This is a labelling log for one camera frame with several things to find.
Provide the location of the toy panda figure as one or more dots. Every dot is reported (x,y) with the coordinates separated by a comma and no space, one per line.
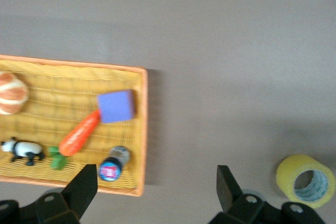
(23,149)

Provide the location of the toy croissant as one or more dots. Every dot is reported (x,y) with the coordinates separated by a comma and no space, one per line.
(13,93)

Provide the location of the small bottle blue cap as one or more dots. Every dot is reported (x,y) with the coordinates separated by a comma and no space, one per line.
(110,169)

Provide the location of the yellow wicker basket orange rim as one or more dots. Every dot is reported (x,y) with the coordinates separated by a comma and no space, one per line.
(52,98)

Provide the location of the yellow packing tape roll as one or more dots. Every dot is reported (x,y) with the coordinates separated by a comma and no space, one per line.
(286,176)

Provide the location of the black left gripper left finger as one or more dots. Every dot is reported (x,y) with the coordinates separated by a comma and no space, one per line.
(78,190)

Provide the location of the orange toy carrot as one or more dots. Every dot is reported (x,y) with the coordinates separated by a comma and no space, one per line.
(78,134)

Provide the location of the purple foam cube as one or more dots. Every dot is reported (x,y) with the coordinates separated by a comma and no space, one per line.
(115,106)

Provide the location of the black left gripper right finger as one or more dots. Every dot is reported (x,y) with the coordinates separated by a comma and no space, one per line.
(228,192)

